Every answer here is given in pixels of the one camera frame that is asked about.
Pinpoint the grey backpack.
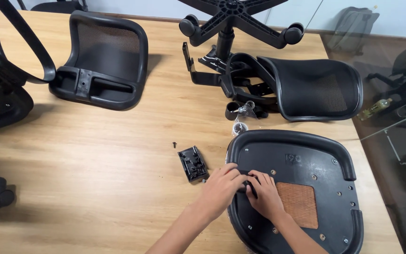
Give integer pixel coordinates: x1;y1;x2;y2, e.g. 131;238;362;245
326;6;380;55

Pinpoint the black chair base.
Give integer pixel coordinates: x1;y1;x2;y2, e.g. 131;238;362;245
16;0;89;14

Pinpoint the black mesh chair backrest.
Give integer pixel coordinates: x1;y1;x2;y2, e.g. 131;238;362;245
49;10;149;111

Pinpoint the small black plastic part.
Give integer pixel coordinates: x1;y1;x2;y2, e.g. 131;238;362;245
238;170;261;198

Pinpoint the clear plastic bottle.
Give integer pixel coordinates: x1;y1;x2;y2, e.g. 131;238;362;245
357;98;393;121

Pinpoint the black plastic sleeve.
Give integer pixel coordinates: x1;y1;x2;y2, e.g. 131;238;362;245
225;102;241;121

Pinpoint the black chair seat pan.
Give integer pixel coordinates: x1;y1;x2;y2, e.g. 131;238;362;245
226;129;364;254

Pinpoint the black metal chair mechanism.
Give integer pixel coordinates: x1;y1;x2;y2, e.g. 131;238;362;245
182;42;246;87

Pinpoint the black mesh seat shell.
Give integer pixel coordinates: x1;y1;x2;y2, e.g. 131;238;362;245
257;55;363;123

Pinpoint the person's left hand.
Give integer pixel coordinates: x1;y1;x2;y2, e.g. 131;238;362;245
197;163;251;222

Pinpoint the black plastic bracket plate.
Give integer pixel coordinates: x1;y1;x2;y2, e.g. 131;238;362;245
177;145;209;183

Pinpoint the person's right hand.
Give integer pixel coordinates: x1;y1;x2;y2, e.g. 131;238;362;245
245;170;287;222

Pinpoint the clear plastic bag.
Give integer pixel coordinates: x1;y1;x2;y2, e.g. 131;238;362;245
231;100;257;137

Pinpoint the black star base with casters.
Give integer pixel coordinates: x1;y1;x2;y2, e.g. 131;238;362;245
179;0;305;60

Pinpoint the black curved armrest loop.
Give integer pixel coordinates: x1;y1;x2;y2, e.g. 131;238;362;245
219;52;282;107
0;0;56;85

